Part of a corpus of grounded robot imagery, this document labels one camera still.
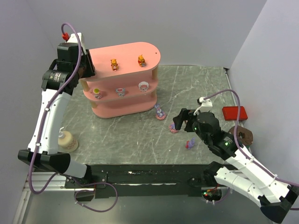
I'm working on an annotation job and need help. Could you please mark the pink cup toy yellow top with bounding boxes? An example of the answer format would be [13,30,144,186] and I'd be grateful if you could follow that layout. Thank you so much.
[92,88,102,99]

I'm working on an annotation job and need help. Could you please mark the orange bear toy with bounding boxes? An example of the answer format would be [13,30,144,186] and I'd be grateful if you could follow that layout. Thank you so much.
[110,59,119,71]
[138,55,146,67]

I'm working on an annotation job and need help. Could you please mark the small purple bunny toy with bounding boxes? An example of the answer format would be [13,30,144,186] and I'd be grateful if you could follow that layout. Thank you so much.
[185,138,195,149]

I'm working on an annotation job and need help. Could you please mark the pink cloud toy blue bows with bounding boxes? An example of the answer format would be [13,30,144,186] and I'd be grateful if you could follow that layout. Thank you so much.
[115,88,126,97]

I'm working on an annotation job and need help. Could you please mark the pink white frilly toy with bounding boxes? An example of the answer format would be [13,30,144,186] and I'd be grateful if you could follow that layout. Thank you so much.
[138,81,149,92]

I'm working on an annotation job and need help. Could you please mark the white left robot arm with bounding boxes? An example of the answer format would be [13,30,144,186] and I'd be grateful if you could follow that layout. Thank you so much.
[18,42,95,182]

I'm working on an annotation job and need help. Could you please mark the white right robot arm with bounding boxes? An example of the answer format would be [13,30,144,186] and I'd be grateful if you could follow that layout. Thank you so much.
[173,108,299,224]

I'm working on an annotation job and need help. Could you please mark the pink three-tier wooden shelf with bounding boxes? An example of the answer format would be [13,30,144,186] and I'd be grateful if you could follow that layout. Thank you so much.
[81,42,161,119]

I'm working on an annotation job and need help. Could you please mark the red box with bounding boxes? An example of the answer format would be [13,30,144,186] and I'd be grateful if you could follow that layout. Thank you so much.
[222,106,248,121]

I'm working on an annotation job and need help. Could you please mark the green brown tape roll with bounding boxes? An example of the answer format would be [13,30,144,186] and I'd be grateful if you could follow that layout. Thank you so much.
[236,126,253,147]

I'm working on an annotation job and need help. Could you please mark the beige round disc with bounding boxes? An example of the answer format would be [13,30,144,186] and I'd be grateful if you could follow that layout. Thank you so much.
[58,127,78,153]

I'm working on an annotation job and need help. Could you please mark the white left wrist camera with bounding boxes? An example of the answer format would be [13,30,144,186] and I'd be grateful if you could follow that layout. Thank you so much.
[67,32,85,51]

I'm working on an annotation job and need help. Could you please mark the black base frame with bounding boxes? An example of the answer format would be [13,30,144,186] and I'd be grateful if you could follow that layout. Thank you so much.
[65,162,223,198]

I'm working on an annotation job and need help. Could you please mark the purple loose cable loop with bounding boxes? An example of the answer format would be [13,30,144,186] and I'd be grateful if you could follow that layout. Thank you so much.
[74,182,119,212]

